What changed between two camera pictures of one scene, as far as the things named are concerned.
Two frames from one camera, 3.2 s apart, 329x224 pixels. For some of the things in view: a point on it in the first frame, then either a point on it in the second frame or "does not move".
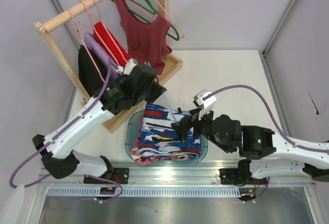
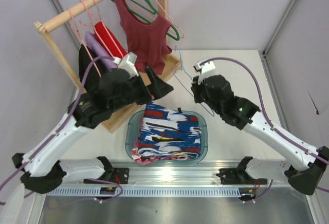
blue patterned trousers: [158, 138] does not move
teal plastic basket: [131, 128] does not move
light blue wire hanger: [149, 63] → [182, 69]
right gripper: [189, 125] → [196, 90]
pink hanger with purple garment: [108, 66] does not move
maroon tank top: [147, 42] does not move
